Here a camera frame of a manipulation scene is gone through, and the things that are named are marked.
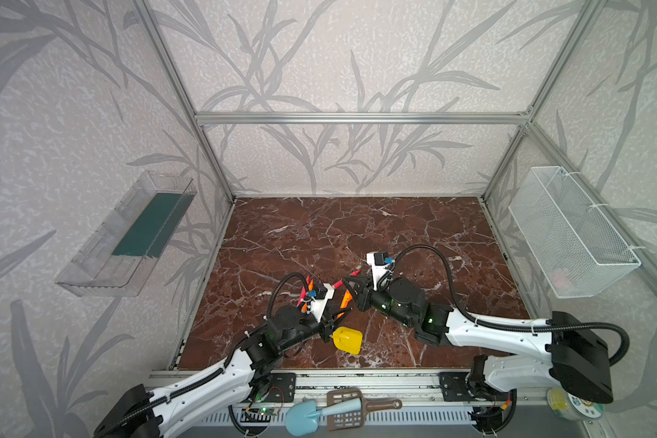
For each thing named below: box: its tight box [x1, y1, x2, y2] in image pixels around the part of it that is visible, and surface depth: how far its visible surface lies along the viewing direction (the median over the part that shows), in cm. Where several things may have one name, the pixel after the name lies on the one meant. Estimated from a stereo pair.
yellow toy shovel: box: [329, 326, 364, 355], surface depth 82 cm
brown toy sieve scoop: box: [326, 387, 403, 432], surface depth 71 cm
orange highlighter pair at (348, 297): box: [340, 289, 354, 310], surface depth 73 cm
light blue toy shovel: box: [284, 397, 363, 437], surface depth 71 cm
